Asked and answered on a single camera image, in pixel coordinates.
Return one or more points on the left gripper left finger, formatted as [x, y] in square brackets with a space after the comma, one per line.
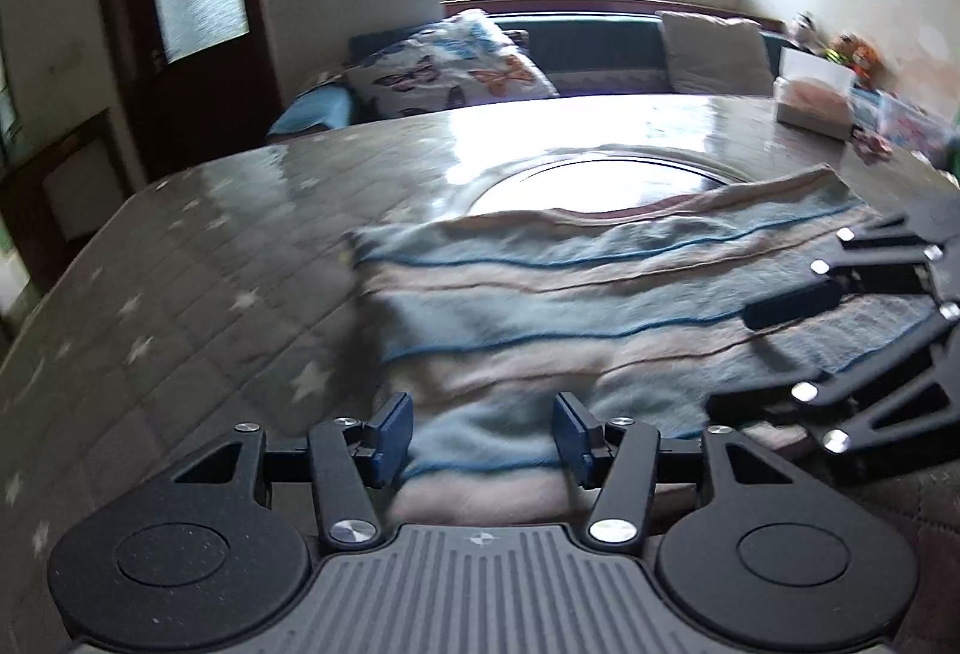
[384, 440]

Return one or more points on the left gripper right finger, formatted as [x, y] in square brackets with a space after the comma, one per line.
[580, 440]

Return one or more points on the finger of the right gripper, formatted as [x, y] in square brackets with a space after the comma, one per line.
[790, 305]

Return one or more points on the blue striped knit garment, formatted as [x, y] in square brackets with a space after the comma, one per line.
[483, 319]

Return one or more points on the pink hair clip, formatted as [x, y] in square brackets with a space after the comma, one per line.
[870, 146]

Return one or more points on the round black induction cooktop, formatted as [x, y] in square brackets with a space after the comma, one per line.
[605, 179]

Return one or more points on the pink tissue box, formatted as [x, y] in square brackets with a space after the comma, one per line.
[814, 94]

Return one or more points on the clear plastic storage box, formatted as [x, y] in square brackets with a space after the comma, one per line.
[908, 127]

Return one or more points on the orange plush toy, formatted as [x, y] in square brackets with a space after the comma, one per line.
[849, 50]

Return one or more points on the beige cushion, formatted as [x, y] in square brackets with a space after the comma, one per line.
[706, 55]

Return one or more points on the black white plush toy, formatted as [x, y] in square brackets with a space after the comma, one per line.
[802, 31]

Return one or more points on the blue bench sofa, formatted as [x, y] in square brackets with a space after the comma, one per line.
[579, 53]

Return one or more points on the butterfly print pillow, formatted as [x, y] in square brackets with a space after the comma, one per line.
[465, 60]

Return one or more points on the dark wooden cabinet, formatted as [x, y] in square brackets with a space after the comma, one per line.
[53, 203]

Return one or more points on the dark wooden door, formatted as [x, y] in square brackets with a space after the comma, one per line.
[195, 77]

